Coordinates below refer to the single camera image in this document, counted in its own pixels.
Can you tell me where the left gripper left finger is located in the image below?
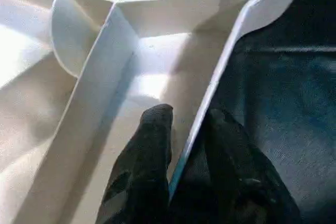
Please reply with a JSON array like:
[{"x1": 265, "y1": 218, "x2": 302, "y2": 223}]
[{"x1": 96, "y1": 103, "x2": 174, "y2": 224}]

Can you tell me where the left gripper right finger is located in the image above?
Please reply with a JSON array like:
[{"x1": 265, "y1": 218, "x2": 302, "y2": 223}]
[{"x1": 202, "y1": 108, "x2": 303, "y2": 224}]

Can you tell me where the white plastic table top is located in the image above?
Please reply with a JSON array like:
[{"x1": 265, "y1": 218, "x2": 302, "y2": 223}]
[{"x1": 0, "y1": 0, "x2": 316, "y2": 224}]

